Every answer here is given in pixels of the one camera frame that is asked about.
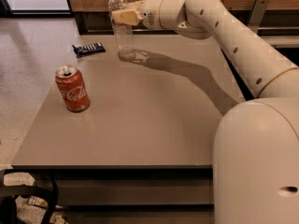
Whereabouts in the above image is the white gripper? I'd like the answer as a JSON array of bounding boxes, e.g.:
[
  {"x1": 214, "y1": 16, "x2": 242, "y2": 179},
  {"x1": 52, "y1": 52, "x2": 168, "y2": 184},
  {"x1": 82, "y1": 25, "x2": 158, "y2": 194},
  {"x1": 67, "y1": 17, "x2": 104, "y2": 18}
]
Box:
[{"x1": 112, "y1": 0, "x2": 163, "y2": 30}]

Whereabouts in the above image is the clear plastic water bottle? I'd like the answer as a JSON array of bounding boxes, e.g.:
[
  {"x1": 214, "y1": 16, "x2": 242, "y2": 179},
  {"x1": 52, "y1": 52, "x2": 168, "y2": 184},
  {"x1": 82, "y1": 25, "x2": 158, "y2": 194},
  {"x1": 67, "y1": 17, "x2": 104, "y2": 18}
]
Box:
[{"x1": 108, "y1": 0, "x2": 134, "y2": 59}]

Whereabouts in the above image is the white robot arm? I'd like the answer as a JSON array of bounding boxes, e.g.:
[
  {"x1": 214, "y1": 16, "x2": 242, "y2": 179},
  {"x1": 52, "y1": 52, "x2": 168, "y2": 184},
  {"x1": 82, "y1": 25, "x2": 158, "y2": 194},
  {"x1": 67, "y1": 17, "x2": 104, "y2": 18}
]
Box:
[{"x1": 112, "y1": 0, "x2": 299, "y2": 224}]

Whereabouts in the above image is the blue rxbar blueberry bar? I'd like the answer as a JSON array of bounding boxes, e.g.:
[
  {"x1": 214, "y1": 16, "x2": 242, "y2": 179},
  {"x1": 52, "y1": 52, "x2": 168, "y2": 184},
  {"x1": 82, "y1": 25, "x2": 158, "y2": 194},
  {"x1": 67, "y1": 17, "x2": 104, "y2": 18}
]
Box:
[{"x1": 73, "y1": 42, "x2": 106, "y2": 58}]

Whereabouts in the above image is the red Coca-Cola can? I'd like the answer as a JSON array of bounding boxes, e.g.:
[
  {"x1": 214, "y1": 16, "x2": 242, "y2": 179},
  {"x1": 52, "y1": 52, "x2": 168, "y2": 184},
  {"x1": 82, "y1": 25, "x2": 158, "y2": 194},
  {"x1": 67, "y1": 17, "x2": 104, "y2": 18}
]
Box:
[{"x1": 55, "y1": 64, "x2": 91, "y2": 112}]

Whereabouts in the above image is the grey drawer cabinet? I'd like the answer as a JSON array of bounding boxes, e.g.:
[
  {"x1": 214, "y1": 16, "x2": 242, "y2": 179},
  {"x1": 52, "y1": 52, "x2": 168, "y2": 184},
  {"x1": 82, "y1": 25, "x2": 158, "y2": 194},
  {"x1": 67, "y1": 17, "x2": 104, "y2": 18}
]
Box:
[{"x1": 12, "y1": 35, "x2": 242, "y2": 224}]

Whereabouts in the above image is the black chair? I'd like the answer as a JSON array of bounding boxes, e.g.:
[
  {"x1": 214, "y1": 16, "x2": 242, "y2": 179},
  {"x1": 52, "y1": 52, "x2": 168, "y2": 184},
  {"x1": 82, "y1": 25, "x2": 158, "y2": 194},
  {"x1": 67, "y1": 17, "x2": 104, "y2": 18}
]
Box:
[{"x1": 0, "y1": 169, "x2": 60, "y2": 224}]

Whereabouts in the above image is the right metal bracket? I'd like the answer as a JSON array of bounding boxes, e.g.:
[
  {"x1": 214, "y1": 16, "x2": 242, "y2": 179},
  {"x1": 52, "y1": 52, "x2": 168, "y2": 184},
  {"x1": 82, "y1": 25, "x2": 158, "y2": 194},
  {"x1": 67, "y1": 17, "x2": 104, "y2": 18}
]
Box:
[{"x1": 248, "y1": 0, "x2": 270, "y2": 34}]

